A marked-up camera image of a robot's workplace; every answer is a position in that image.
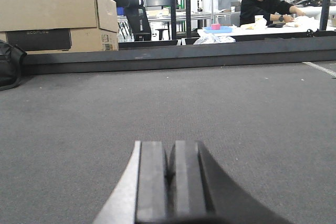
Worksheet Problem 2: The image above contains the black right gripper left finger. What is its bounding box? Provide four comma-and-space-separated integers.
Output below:
93, 141, 168, 223

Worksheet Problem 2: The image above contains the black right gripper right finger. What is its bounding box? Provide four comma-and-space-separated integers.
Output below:
170, 141, 289, 223

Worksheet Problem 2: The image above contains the clear plastic bag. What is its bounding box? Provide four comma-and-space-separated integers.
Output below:
194, 34, 236, 45

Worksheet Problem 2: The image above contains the blue tray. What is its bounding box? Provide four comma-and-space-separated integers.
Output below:
202, 24, 233, 34

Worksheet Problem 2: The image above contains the pink box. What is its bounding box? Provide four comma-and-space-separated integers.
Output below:
211, 23, 221, 30

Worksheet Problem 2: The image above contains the black office chair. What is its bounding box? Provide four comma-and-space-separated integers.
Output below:
124, 0, 152, 41

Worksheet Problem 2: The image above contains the large cardboard box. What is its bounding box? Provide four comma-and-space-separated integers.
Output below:
1, 0, 119, 54

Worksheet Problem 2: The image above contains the black bag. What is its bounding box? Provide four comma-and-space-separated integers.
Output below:
1, 40, 27, 91

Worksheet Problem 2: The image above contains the white work table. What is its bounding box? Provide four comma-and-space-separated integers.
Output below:
197, 24, 336, 37

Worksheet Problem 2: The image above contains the person in black sweater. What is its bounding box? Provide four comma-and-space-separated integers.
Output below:
240, 0, 306, 25

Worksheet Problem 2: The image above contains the black conveyor side rail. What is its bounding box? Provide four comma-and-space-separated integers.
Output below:
22, 36, 335, 76

